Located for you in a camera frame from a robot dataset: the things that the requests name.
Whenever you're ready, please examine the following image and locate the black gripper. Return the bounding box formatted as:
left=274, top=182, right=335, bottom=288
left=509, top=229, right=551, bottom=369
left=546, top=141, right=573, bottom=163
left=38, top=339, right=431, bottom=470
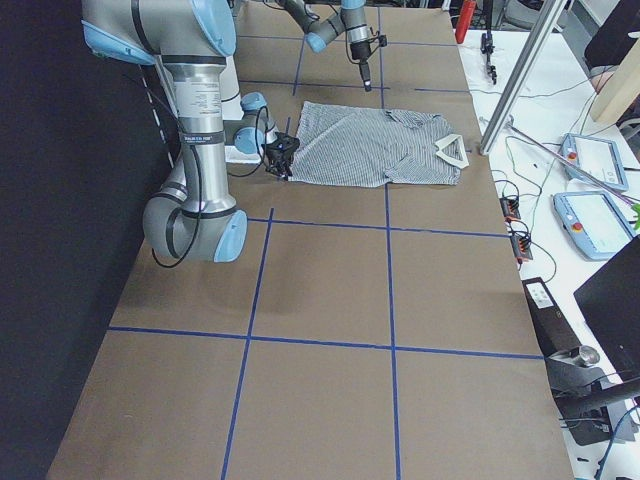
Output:
left=349, top=42, right=372, bottom=92
left=266, top=133, right=300, bottom=181

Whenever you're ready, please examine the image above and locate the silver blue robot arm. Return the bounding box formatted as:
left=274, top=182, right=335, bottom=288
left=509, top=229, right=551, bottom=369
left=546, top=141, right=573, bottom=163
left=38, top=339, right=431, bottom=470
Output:
left=263, top=1, right=376, bottom=92
left=82, top=1, right=300, bottom=264

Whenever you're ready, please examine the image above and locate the red cylinder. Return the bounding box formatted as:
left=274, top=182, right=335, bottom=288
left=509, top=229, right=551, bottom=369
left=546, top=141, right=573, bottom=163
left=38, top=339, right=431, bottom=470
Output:
left=455, top=0, right=476, bottom=44

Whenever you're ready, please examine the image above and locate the black clamp tool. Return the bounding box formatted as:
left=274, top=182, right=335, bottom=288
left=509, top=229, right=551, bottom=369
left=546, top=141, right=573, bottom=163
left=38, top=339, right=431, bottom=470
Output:
left=480, top=0, right=497, bottom=85

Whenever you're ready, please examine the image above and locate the far orange black connector block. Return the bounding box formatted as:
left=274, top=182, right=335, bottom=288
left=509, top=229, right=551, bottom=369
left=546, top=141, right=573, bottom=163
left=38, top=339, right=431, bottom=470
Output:
left=499, top=196, right=521, bottom=222

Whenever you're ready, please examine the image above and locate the orange black connector block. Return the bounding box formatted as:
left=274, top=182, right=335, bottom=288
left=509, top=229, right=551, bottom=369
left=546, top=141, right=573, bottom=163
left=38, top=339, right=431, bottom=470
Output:
left=510, top=231, right=533, bottom=264
left=499, top=196, right=521, bottom=222

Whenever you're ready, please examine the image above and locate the near orange black connector block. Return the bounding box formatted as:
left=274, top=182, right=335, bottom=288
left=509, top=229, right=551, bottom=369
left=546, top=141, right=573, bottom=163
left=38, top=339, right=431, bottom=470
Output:
left=510, top=231, right=533, bottom=264

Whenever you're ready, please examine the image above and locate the far blue teach pendant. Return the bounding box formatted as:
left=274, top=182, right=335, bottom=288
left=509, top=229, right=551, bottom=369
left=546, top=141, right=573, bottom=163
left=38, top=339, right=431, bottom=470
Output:
left=561, top=133, right=628, bottom=192

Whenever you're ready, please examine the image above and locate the blue teach pendant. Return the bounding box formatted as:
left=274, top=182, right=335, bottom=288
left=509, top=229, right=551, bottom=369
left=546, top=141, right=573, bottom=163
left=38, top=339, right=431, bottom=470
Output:
left=561, top=133, right=628, bottom=192
left=552, top=190, right=636, bottom=261

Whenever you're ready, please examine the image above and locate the beige wooden board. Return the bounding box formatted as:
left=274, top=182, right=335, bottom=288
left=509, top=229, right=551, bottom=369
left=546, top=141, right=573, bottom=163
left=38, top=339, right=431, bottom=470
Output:
left=590, top=31, right=639, bottom=124

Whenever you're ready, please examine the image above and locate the near blue teach pendant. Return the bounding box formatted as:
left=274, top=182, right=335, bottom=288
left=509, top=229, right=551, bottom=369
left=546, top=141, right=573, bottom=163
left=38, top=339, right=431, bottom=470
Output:
left=552, top=190, right=636, bottom=261

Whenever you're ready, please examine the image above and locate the dark box with white label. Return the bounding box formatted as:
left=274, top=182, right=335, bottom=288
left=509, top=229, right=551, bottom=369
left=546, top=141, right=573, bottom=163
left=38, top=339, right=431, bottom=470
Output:
left=522, top=277, right=581, bottom=357

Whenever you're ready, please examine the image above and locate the black monitor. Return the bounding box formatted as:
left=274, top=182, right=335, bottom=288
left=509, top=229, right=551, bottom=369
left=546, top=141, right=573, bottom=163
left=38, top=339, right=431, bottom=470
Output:
left=574, top=238, right=639, bottom=380

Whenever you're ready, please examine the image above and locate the black stand with metal knob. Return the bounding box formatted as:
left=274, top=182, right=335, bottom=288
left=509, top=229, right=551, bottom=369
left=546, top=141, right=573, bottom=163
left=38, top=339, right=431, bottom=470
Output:
left=545, top=352, right=639, bottom=446

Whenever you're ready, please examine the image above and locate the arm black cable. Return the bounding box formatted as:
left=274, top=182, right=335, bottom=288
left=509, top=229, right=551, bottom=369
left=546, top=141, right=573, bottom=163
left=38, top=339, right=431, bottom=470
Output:
left=152, top=107, right=274, bottom=269

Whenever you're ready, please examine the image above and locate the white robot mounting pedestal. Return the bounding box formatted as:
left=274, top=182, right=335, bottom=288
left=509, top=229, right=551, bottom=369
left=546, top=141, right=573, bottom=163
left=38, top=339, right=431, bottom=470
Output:
left=220, top=56, right=260, bottom=168

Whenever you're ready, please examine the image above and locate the aluminium frame post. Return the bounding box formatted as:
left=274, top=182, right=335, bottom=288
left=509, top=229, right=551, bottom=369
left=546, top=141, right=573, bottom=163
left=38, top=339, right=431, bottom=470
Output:
left=479, top=0, right=566, bottom=155

